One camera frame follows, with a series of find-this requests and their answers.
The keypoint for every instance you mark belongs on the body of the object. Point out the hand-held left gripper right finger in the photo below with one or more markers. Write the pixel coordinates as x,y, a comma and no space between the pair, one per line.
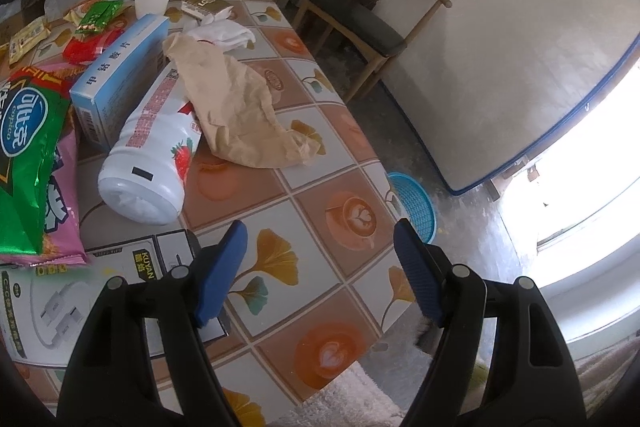
417,277

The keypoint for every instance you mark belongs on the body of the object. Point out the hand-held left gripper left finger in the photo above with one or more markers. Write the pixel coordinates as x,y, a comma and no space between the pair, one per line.
222,272

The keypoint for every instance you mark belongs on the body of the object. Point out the blue plastic basket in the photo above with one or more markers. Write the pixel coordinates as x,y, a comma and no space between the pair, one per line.
417,202

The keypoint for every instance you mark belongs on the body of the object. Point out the white strawberry milk bottle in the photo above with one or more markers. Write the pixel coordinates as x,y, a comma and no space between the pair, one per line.
150,157

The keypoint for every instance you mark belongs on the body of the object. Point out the tile pattern tablecloth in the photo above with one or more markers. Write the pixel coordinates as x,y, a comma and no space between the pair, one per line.
310,187

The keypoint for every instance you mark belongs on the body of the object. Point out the white fluffy garment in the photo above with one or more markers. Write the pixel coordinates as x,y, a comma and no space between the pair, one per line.
350,397

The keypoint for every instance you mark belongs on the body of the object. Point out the crumpled brown paper bag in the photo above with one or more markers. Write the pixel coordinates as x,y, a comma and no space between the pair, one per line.
235,107

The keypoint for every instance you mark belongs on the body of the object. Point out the pink snack bag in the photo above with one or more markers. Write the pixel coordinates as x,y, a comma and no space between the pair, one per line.
65,207

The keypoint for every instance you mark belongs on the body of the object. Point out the blue white medicine box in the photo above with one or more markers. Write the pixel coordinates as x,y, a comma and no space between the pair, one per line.
115,77

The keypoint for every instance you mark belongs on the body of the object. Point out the green snack bag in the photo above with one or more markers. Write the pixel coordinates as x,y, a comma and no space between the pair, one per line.
27,157

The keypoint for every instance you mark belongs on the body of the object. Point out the crumpled white tissue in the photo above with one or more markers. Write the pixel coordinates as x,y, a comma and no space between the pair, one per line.
222,32

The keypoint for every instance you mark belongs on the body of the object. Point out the white mattress blue edge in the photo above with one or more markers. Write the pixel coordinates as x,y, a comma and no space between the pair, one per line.
500,32

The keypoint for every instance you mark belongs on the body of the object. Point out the wooden chair dark seat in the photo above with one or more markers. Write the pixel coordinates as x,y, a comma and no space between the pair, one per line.
360,24

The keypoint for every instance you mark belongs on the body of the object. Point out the red packet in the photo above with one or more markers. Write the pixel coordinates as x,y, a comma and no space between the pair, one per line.
92,48

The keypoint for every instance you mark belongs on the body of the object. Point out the small gold box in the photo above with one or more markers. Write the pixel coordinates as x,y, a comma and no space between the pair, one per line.
202,5

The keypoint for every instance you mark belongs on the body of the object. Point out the small green packet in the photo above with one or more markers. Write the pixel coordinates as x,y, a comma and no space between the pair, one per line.
100,17

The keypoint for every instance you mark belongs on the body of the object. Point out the yellow snack packet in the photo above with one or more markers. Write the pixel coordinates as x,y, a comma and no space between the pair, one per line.
29,38

